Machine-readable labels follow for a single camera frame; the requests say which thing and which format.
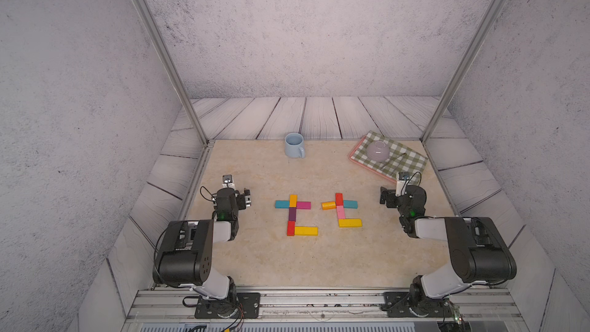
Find teal block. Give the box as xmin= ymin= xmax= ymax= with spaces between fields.
xmin=274 ymin=201 xmax=290 ymax=209
xmin=343 ymin=200 xmax=359 ymax=209

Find purple block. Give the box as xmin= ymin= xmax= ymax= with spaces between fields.
xmin=288 ymin=207 xmax=297 ymax=222

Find orange-yellow square block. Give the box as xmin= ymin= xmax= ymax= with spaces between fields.
xmin=289 ymin=195 xmax=297 ymax=208

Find red block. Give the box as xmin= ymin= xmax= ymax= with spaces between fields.
xmin=287 ymin=221 xmax=296 ymax=236
xmin=335 ymin=193 xmax=344 ymax=207

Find magenta block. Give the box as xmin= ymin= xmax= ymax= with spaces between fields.
xmin=297 ymin=201 xmax=312 ymax=210

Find long yellow block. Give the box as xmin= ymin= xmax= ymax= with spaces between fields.
xmin=294 ymin=226 xmax=319 ymax=236
xmin=338 ymin=218 xmax=363 ymax=228

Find orange cylinder block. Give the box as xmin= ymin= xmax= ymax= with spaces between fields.
xmin=321 ymin=201 xmax=336 ymax=210

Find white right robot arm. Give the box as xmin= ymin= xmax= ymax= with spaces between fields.
xmin=380 ymin=185 xmax=517 ymax=308

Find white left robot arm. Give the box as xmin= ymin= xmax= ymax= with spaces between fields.
xmin=152 ymin=186 xmax=251 ymax=301

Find green white checkered cloth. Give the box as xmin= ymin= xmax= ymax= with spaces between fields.
xmin=349 ymin=131 xmax=428 ymax=182

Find metal serving tongs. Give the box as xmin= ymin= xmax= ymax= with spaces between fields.
xmin=380 ymin=152 xmax=407 ymax=170

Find pink upside-down bowl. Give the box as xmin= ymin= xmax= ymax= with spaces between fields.
xmin=367 ymin=141 xmax=390 ymax=163

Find light pink block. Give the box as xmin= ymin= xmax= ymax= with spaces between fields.
xmin=336 ymin=206 xmax=347 ymax=220

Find pink plastic tray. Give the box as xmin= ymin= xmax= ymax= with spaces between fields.
xmin=349 ymin=132 xmax=409 ymax=184

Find light blue mug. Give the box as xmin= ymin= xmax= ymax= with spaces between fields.
xmin=284 ymin=132 xmax=306 ymax=158

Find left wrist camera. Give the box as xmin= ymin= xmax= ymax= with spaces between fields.
xmin=222 ymin=175 xmax=235 ymax=188

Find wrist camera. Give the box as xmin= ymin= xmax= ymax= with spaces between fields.
xmin=222 ymin=175 xmax=235 ymax=188
xmin=396 ymin=172 xmax=412 ymax=197

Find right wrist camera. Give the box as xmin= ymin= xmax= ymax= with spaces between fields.
xmin=396 ymin=172 xmax=412 ymax=197

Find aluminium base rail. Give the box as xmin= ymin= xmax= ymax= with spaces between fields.
xmin=126 ymin=286 xmax=528 ymax=331

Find left aluminium frame post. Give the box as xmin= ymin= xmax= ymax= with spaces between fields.
xmin=132 ymin=0 xmax=209 ymax=146

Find aluminium frame post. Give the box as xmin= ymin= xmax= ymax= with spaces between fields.
xmin=132 ymin=0 xmax=209 ymax=146
xmin=420 ymin=0 xmax=507 ymax=144

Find right aluminium frame post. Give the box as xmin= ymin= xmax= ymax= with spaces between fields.
xmin=420 ymin=0 xmax=507 ymax=144

